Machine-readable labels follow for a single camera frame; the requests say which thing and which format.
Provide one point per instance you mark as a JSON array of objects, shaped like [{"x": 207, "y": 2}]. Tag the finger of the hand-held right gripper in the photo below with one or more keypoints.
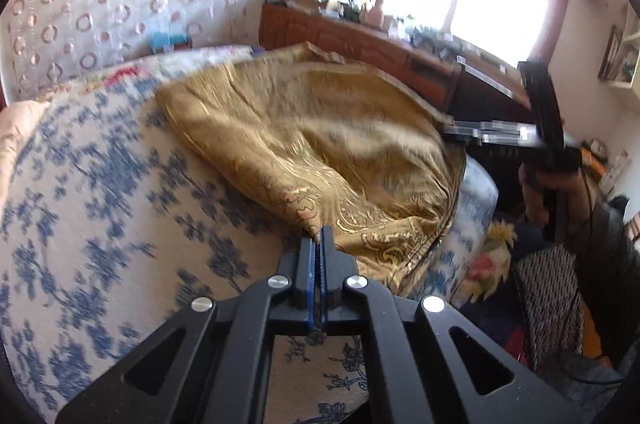
[
  {"x": 500, "y": 125},
  {"x": 500, "y": 140}
]

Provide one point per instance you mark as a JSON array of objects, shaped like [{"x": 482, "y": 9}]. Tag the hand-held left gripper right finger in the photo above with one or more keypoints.
[{"x": 326, "y": 254}]

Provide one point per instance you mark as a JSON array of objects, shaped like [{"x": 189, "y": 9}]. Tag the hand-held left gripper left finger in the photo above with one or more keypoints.
[{"x": 311, "y": 254}]

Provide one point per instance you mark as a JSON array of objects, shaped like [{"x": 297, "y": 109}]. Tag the golden patterned shirt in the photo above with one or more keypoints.
[{"x": 310, "y": 139}]

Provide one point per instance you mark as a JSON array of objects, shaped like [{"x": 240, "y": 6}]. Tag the person's right forearm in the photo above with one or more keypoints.
[{"x": 610, "y": 229}]

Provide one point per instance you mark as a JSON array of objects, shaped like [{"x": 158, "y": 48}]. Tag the person's right hand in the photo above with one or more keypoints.
[{"x": 532, "y": 199}]

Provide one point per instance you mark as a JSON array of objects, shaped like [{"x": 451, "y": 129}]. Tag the yellow flowered cloth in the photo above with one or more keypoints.
[{"x": 487, "y": 261}]

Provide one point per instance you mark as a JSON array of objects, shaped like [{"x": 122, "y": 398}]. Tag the person's patterned pants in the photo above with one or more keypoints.
[{"x": 550, "y": 299}]

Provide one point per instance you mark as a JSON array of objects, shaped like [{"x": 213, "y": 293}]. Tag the pink thermos jug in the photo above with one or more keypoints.
[{"x": 377, "y": 12}]

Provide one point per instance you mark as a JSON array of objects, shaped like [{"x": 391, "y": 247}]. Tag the wooden cabinet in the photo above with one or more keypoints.
[{"x": 350, "y": 44}]

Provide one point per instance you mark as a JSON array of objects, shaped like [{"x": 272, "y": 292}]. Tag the blue floral bedsheet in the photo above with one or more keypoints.
[{"x": 100, "y": 204}]

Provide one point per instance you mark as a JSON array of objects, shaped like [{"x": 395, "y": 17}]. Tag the blue cardboard box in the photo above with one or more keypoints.
[{"x": 167, "y": 42}]

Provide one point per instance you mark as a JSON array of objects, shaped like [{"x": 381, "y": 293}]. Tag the pink flower quilt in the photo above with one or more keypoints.
[{"x": 120, "y": 74}]

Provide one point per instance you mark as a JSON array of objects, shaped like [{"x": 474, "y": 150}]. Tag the pale pink blanket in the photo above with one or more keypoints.
[{"x": 15, "y": 129}]

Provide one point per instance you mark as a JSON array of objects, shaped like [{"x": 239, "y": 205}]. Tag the white wall shelf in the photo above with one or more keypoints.
[{"x": 622, "y": 54}]

